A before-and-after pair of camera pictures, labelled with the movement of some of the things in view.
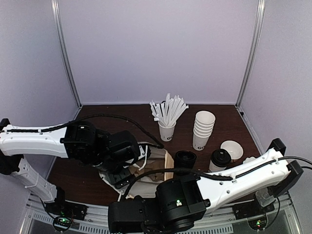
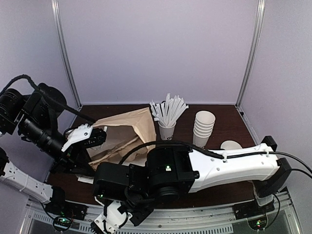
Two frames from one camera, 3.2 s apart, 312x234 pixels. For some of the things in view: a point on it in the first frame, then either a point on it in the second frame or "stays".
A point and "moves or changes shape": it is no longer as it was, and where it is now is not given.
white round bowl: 235,150 stays
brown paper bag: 146,190 moves or changes shape
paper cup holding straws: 166,133 stays
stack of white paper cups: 204,125 stays
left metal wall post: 65,50 stays
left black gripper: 120,181 -> 70,159
